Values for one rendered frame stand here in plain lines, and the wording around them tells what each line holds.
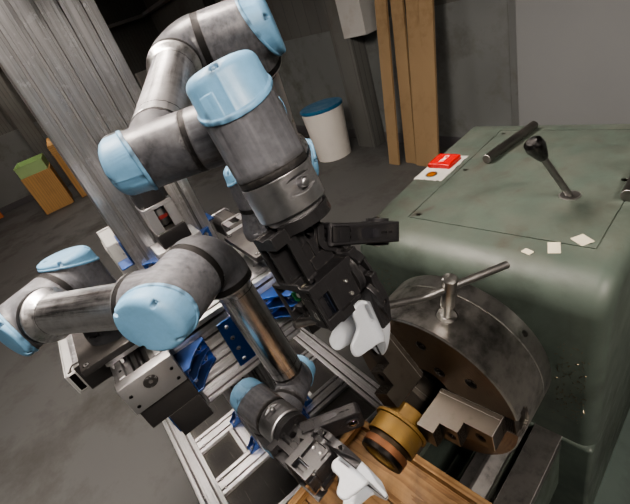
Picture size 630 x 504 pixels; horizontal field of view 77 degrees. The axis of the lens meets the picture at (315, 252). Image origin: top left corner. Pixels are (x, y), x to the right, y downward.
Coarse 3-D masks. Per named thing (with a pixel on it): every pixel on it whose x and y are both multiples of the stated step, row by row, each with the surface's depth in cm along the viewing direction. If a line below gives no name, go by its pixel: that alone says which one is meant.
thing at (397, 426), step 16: (384, 416) 65; (400, 416) 63; (416, 416) 65; (368, 432) 65; (384, 432) 63; (400, 432) 62; (416, 432) 62; (368, 448) 66; (384, 448) 61; (400, 448) 62; (416, 448) 63; (384, 464) 66; (400, 464) 61
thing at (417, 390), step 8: (416, 384) 76; (424, 384) 75; (432, 384) 75; (416, 392) 73; (424, 392) 74; (432, 392) 74; (408, 400) 72; (416, 400) 72; (424, 400) 73; (416, 408) 72; (424, 408) 72
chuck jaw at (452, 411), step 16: (448, 400) 65; (464, 400) 64; (432, 416) 64; (448, 416) 63; (464, 416) 62; (480, 416) 61; (496, 416) 60; (432, 432) 62; (448, 432) 62; (464, 432) 62; (480, 432) 60; (496, 432) 59; (496, 448) 60
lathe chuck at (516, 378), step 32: (416, 288) 70; (416, 320) 63; (480, 320) 62; (416, 352) 67; (448, 352) 60; (480, 352) 59; (512, 352) 60; (448, 384) 66; (480, 384) 60; (512, 384) 58; (512, 416) 59; (480, 448) 71; (512, 448) 64
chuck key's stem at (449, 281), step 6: (444, 276) 57; (450, 276) 57; (456, 276) 57; (444, 282) 57; (450, 282) 56; (456, 282) 57; (444, 288) 58; (450, 288) 57; (456, 288) 58; (444, 294) 58; (450, 294) 58; (444, 300) 59; (450, 300) 59; (444, 306) 60; (450, 306) 60; (444, 312) 62; (450, 312) 61; (444, 318) 62
